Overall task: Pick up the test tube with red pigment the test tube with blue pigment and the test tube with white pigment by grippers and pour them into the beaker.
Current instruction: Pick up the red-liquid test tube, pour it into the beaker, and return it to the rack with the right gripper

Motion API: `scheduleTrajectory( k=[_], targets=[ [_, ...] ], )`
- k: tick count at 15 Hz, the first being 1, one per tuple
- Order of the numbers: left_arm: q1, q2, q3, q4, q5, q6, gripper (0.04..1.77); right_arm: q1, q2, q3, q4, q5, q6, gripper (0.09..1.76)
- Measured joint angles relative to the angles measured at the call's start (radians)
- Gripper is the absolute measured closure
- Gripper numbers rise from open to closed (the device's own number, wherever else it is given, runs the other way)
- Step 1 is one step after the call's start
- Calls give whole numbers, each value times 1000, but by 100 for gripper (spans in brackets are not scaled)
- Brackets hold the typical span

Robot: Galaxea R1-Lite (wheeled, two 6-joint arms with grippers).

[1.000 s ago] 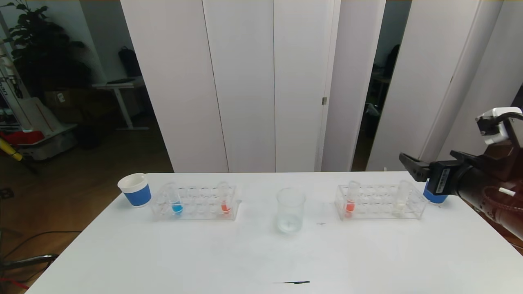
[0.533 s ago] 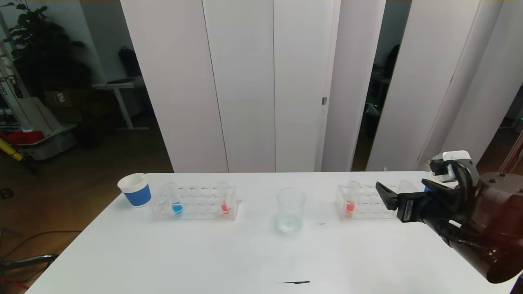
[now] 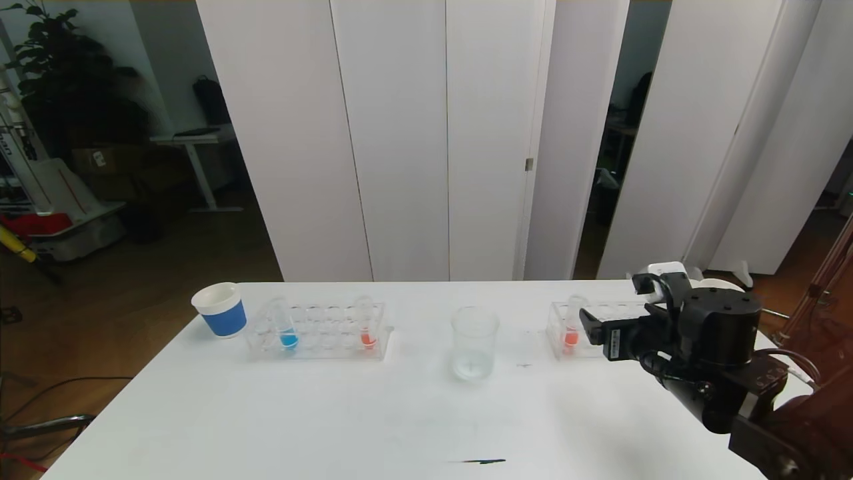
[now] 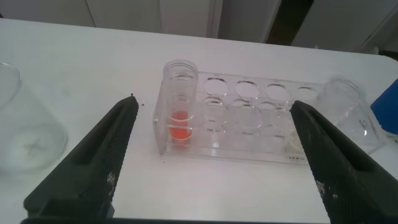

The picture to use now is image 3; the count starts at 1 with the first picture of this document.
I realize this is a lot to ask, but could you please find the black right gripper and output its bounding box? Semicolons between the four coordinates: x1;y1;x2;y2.
578;303;672;361

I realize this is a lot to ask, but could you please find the test tube with blue pigment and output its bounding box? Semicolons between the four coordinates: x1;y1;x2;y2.
270;297;299;351

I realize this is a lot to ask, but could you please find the red floor cable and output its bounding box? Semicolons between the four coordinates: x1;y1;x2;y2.
0;453;47;474

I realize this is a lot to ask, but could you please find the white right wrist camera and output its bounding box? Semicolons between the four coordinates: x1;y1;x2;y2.
633;262;690;301

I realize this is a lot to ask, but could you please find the white machine base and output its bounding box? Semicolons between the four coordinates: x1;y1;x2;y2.
30;157;127;262

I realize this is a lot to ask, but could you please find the yellow handled tool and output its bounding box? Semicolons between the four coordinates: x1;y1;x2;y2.
0;223;37;264

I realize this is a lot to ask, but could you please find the white office desk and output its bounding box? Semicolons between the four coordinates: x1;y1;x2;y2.
150;123;244;214

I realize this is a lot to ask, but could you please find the clear plastic beaker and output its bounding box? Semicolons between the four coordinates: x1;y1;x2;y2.
450;307;500;382

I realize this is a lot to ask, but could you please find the dark green potted plant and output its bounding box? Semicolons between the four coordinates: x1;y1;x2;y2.
3;0;151;161

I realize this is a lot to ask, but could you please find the black backpack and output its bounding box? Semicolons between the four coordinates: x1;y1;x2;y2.
193;75;231;126

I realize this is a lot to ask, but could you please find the test tube with red pigment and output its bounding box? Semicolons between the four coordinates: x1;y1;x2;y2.
355;295;379;351
563;295;587;354

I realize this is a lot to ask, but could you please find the brown cardboard box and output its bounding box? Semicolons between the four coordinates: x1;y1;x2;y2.
72;145;144;175

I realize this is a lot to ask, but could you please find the clear acrylic test tube rack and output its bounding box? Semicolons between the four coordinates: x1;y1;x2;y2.
245;301;394;362
546;300;657;361

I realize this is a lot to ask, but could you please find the grey metal chair leg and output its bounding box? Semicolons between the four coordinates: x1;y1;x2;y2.
0;413;95;441

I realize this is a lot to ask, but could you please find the black floor cable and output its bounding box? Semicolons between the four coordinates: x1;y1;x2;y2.
0;377;134;427

